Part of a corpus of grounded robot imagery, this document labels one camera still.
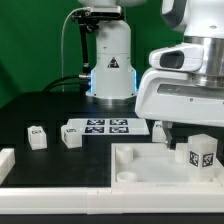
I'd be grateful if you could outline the white cable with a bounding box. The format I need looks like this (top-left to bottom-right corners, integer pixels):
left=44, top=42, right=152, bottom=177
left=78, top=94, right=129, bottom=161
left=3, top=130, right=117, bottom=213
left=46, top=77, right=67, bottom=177
left=60, top=7, right=88, bottom=93

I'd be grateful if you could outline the white square tabletop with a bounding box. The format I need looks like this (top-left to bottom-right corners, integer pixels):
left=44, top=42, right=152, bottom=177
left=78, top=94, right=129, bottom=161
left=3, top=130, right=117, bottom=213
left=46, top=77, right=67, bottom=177
left=111, top=143, right=224, bottom=188

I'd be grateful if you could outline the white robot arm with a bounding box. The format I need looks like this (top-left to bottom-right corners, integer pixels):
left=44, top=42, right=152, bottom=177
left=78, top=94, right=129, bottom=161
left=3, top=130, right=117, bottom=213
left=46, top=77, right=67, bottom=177
left=78, top=0, right=224, bottom=127

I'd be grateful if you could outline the AprilTag base sheet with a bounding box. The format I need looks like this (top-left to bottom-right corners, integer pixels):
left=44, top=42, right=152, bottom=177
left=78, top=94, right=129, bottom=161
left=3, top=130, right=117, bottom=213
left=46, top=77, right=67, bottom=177
left=67, top=118, right=150, bottom=135

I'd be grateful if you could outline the white U-shaped obstacle fence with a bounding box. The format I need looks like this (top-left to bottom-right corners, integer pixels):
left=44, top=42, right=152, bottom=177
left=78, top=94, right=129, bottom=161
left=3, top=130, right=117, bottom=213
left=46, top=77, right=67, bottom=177
left=0, top=146, right=224, bottom=215

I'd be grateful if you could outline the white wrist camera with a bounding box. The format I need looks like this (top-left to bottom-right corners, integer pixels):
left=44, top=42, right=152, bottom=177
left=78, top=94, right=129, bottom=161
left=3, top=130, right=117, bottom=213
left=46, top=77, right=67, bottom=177
left=149, top=43, right=204, bottom=72

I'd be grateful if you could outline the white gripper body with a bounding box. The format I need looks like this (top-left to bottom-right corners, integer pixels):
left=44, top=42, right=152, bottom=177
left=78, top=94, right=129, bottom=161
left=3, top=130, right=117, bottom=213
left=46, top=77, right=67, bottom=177
left=135, top=68, right=224, bottom=127

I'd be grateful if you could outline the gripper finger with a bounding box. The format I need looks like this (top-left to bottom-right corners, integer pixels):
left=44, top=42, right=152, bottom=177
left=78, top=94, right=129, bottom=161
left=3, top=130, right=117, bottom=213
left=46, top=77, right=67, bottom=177
left=162, top=121, right=173, bottom=147

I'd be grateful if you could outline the black cable bundle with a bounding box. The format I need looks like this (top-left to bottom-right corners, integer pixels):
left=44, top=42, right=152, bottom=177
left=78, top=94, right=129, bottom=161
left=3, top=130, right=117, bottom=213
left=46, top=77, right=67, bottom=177
left=41, top=74, right=92, bottom=93

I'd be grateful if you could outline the black camera on stand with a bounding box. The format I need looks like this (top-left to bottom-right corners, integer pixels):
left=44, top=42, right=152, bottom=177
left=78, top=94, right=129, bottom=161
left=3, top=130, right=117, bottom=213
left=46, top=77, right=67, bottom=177
left=71, top=6, right=123, bottom=74

